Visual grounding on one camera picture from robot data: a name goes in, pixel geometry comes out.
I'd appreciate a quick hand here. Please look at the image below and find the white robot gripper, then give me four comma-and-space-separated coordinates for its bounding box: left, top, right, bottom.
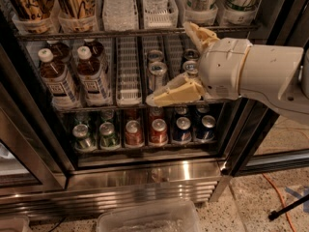
146, 22, 252, 107

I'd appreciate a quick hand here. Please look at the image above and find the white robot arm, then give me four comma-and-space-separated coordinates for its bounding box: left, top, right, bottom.
146, 22, 309, 125

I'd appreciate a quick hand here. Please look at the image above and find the empty white shelf tray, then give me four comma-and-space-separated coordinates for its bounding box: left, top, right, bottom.
116, 37, 142, 106

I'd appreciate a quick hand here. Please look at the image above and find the fridge glass door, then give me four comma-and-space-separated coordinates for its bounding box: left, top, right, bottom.
221, 99, 309, 177

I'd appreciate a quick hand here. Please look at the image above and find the tea bottle front right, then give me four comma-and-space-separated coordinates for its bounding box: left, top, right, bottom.
77, 46, 110, 106

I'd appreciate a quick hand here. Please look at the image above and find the tea bottle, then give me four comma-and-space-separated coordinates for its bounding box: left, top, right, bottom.
47, 41, 71, 63
77, 46, 110, 106
38, 48, 80, 109
84, 39, 108, 71

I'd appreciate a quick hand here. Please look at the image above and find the tea bottle back right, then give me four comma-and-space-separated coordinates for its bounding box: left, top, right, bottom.
84, 39, 108, 71

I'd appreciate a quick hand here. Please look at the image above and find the stainless steel fridge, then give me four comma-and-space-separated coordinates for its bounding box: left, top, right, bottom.
0, 0, 308, 219

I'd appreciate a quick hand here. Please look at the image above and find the tea bottle back left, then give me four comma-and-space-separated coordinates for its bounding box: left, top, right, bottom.
47, 41, 71, 63

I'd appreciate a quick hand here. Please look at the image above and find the tea bottle front left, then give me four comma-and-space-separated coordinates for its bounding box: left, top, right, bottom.
38, 48, 80, 109

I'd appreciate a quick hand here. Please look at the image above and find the silver tall can front right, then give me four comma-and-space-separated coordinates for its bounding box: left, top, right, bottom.
183, 60, 198, 77

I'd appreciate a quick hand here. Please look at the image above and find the silver tall can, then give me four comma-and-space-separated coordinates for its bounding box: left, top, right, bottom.
182, 48, 200, 62
148, 62, 167, 93
147, 49, 163, 63
183, 60, 198, 77

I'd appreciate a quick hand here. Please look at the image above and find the silver tall can back right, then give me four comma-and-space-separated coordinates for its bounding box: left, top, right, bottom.
182, 48, 200, 62

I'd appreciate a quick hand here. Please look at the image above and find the silver tall can front left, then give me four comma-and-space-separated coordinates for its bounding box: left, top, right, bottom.
148, 62, 167, 93

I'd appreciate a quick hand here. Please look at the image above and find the silver tall can back left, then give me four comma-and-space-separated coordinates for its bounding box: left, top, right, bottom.
147, 49, 163, 63

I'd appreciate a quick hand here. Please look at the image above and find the blue soda can front right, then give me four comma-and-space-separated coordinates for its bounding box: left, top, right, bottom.
196, 115, 215, 141

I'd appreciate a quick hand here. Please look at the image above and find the blue soda can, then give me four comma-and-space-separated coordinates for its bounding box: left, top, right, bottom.
196, 115, 215, 141
173, 117, 191, 144

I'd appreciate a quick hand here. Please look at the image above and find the blue soda can front left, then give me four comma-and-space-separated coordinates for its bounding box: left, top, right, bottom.
173, 117, 191, 144

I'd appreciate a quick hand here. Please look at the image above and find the red soda can front right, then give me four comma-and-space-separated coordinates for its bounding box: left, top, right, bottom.
150, 119, 168, 144

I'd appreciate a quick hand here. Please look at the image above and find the red soda can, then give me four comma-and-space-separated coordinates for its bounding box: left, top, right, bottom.
125, 120, 144, 146
150, 119, 168, 144

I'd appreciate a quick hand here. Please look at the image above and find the red soda can front left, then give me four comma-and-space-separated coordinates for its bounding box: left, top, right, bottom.
125, 120, 144, 146

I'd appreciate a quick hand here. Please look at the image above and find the green soda can front right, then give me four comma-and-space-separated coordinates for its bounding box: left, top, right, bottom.
99, 122, 120, 149

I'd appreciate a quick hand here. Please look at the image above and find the green soda can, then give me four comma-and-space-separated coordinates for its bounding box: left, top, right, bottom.
99, 122, 120, 149
72, 124, 96, 152

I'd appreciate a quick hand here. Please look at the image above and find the green soda can front left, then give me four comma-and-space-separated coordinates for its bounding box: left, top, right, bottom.
72, 124, 96, 152

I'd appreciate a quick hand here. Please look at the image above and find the brown tea can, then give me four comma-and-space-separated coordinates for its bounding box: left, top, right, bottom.
10, 0, 55, 21
52, 0, 97, 19

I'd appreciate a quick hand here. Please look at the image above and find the clear plastic bin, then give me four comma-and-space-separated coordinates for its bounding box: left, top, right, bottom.
96, 199, 202, 232

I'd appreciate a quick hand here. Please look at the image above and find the black tripod leg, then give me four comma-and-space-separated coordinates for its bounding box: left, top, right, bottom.
268, 194, 309, 220

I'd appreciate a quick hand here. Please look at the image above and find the brown tea can far left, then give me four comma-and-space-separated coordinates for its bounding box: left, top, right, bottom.
10, 0, 55, 21

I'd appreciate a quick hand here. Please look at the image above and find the clear plastic bin corner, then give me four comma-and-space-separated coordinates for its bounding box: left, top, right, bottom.
0, 216, 33, 232

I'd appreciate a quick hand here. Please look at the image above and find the orange cable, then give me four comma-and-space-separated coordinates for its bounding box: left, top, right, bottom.
262, 173, 296, 232

